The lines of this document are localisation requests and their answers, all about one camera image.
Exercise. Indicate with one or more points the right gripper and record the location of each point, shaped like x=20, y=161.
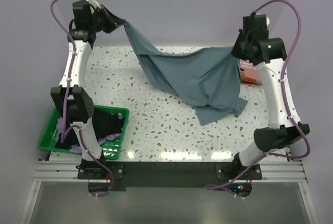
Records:
x=235, y=51

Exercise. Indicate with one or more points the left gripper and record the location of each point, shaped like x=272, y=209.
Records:
x=113, y=21

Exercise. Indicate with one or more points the blue t-shirt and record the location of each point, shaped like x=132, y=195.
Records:
x=208, y=79

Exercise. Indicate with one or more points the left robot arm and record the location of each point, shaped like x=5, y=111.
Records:
x=85, y=126

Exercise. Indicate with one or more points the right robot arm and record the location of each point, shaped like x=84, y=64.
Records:
x=269, y=57

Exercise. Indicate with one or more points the pink folded t-shirt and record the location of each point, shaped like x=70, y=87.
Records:
x=249, y=74

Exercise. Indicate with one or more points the green plastic basket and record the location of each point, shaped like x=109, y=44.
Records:
x=110, y=145

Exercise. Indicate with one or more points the black garment in basket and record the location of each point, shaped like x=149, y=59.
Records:
x=106, y=125

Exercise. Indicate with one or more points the lavender garment in basket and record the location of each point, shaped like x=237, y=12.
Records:
x=112, y=138

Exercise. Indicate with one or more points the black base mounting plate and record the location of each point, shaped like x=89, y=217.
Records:
x=161, y=174

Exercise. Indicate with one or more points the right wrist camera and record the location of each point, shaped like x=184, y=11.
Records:
x=267, y=21

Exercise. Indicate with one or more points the aluminium frame rail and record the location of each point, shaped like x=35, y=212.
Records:
x=65, y=171

